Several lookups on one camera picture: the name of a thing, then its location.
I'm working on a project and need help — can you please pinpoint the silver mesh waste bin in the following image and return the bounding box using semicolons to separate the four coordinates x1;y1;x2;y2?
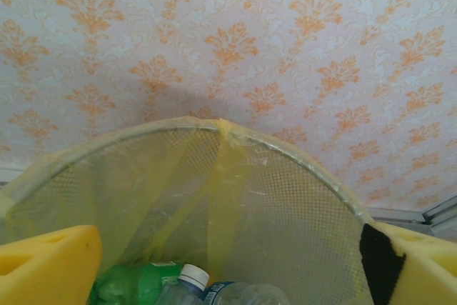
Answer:
0;115;379;305

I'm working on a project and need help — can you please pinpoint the yellow plastic bin liner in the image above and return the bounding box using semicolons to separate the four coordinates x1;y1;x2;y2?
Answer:
0;115;379;305

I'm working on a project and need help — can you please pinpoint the green bottle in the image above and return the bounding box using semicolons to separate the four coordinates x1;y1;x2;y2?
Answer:
88;261;189;305

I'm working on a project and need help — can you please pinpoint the blue label bottle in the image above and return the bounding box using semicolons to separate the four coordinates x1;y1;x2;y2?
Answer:
156;264;211;305

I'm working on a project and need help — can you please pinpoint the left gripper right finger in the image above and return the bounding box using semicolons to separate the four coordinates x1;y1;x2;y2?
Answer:
359;221;457;305

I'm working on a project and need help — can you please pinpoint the clear bottle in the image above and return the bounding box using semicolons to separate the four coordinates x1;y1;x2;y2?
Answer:
201;281;290;305

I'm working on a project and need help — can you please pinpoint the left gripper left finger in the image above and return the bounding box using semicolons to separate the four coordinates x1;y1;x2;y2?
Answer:
0;225;104;305

